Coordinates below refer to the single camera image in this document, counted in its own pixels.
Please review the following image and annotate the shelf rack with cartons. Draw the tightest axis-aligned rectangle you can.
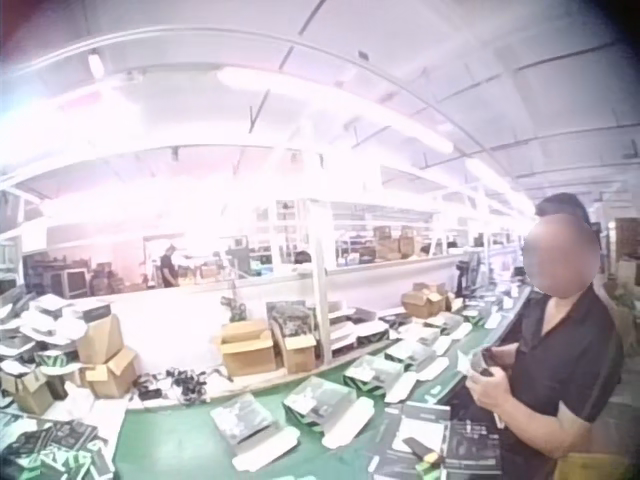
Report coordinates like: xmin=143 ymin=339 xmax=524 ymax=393
xmin=333 ymin=223 xmax=454 ymax=267

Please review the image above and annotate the camouflage print box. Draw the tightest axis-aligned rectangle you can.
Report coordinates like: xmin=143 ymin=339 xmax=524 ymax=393
xmin=266 ymin=299 xmax=317 ymax=347

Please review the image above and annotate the black machine part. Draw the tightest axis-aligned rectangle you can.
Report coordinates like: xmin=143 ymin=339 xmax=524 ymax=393
xmin=221 ymin=293 xmax=250 ymax=325

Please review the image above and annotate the small open cardboard carton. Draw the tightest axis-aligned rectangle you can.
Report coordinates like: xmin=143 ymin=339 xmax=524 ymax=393
xmin=283 ymin=333 xmax=318 ymax=375

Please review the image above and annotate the cluster of cardboard cartons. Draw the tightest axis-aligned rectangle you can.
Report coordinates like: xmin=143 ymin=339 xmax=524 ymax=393
xmin=401 ymin=281 xmax=454 ymax=320

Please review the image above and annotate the wide open cardboard carton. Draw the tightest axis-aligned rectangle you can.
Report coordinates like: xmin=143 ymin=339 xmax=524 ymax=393
xmin=215 ymin=319 xmax=277 ymax=378

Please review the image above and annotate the open green black product box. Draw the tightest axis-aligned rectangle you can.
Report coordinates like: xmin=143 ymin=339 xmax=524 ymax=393
xmin=343 ymin=352 xmax=417 ymax=404
xmin=383 ymin=338 xmax=454 ymax=375
xmin=209 ymin=392 xmax=297 ymax=472
xmin=281 ymin=374 xmax=375 ymax=450

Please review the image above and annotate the row of open product boxes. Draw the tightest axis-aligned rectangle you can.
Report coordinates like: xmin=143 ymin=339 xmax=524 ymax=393
xmin=399 ymin=299 xmax=516 ymax=346

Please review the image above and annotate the tall tilted cardboard carton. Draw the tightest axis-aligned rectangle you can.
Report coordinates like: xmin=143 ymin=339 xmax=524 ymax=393
xmin=76 ymin=314 xmax=125 ymax=365

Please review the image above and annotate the green yellow marker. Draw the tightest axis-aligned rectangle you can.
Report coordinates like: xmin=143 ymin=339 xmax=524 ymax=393
xmin=416 ymin=449 xmax=448 ymax=477

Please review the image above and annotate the cardboard carton with open flaps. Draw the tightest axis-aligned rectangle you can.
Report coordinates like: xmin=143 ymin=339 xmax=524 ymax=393
xmin=81 ymin=346 xmax=140 ymax=400

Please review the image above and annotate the rack with dark crates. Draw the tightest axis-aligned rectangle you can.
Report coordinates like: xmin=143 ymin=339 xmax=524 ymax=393
xmin=22 ymin=252 xmax=126 ymax=300

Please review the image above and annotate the white hanging lamp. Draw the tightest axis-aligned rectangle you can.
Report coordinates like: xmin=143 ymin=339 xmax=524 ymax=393
xmin=86 ymin=48 xmax=107 ymax=80

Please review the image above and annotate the heap of white black boxes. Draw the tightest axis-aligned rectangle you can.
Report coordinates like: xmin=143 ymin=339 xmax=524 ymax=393
xmin=0 ymin=293 xmax=117 ymax=374

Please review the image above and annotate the stack of brown cartons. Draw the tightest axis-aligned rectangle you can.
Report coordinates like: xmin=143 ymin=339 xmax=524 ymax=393
xmin=611 ymin=216 xmax=640 ymax=275

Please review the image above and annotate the cardboard carton with white paper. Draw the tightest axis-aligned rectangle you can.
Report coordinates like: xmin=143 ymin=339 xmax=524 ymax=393
xmin=1 ymin=367 xmax=55 ymax=417

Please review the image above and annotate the stack of dark flat packets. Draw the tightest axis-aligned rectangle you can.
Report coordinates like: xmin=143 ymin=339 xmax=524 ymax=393
xmin=0 ymin=418 xmax=117 ymax=480

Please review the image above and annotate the tan cardboard box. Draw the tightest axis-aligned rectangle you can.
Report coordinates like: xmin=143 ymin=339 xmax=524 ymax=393
xmin=563 ymin=451 xmax=640 ymax=480

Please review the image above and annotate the white upright post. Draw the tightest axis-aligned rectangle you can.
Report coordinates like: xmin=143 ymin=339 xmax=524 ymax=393
xmin=310 ymin=198 xmax=335 ymax=367

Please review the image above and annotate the pile of black cables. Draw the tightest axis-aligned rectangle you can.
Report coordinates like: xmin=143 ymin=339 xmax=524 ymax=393
xmin=136 ymin=366 xmax=235 ymax=405

